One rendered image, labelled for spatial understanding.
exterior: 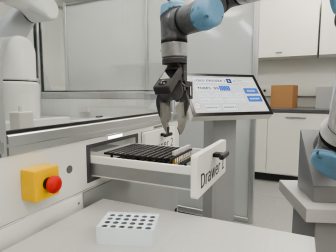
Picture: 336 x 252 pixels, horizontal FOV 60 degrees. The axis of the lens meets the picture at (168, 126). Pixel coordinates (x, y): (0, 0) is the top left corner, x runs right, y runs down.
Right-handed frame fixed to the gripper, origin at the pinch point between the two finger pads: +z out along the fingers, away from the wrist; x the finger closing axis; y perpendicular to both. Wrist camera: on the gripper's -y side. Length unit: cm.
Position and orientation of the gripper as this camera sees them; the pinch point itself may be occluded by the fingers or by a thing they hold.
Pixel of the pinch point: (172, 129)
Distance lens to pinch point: 83.0
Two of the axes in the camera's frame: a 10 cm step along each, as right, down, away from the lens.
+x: -9.1, -0.2, 4.2
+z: 0.2, 10.0, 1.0
